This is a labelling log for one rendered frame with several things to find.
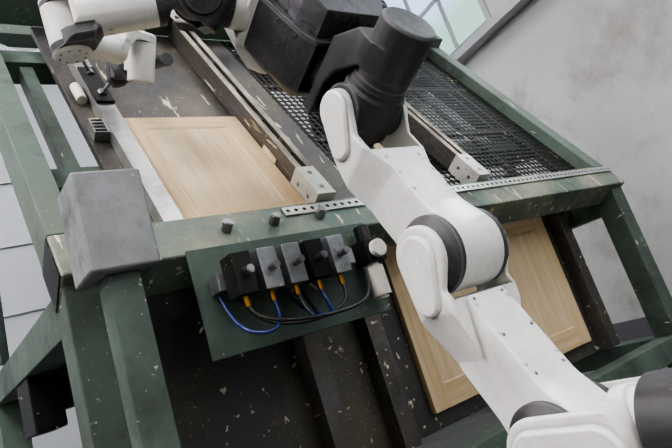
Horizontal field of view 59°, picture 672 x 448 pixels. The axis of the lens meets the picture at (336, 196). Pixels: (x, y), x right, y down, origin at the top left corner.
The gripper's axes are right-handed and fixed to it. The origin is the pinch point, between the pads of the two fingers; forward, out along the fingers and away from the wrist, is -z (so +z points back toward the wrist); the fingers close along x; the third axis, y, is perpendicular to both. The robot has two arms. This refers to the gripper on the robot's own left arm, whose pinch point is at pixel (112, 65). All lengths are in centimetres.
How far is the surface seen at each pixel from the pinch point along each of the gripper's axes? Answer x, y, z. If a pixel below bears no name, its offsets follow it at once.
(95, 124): 16.3, -6.8, 3.9
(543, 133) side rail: 25, 183, 20
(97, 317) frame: 54, -24, 55
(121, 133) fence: 18.9, -2.4, 11.1
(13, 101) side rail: 9.9, -25.4, -0.8
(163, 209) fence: 37, -3, 39
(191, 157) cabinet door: 26.0, 14.1, 17.7
